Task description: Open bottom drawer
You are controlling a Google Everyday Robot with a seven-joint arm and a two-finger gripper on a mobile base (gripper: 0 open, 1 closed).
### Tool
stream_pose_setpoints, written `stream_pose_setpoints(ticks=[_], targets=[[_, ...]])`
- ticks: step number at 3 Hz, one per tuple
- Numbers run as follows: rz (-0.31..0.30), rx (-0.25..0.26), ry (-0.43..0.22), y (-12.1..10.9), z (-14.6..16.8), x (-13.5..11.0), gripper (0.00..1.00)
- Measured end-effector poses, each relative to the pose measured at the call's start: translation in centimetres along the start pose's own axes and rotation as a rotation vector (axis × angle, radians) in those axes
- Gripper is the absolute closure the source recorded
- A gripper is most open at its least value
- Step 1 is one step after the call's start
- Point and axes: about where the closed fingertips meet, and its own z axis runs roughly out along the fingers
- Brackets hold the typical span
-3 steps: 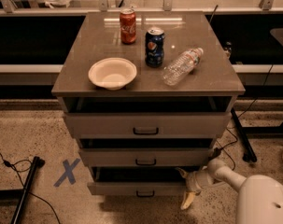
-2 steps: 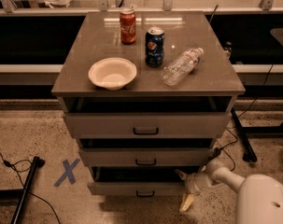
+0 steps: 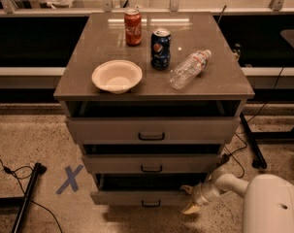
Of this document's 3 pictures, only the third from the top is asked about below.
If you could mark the black stand leg right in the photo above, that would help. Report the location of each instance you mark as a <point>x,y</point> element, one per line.
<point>259,161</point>

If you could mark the clear plastic water bottle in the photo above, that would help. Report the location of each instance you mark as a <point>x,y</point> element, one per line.
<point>186,71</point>

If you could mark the grey top drawer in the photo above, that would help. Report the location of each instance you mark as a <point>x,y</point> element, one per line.
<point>152,130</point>

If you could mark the blue tape cross mark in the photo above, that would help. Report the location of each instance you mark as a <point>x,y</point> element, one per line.
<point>71,180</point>

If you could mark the grey drawer cabinet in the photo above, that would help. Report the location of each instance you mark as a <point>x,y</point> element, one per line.
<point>221,90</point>

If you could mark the black stand leg left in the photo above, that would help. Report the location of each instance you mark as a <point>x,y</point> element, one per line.
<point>19,205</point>

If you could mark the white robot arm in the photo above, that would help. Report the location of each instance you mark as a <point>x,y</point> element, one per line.
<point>268,200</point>

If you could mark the white paper bowl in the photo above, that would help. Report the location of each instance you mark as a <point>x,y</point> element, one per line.
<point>117,76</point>

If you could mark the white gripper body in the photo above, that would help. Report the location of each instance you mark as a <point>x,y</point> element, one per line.
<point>200,195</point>

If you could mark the grey bottom drawer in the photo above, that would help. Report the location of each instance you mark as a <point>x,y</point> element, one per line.
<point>147,190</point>

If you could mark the blue pepsi can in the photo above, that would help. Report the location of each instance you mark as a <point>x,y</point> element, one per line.
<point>160,49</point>

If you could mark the grey middle drawer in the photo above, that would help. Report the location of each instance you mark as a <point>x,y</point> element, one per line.
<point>150,164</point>

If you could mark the black stand leg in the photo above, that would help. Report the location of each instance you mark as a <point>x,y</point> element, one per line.
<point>259,161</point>
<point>19,205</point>

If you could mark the red cola can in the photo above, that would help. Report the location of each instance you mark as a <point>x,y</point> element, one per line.
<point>133,27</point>

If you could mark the grey drawer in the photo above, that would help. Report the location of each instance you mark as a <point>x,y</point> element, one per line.
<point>150,164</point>
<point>147,190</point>
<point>152,130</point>

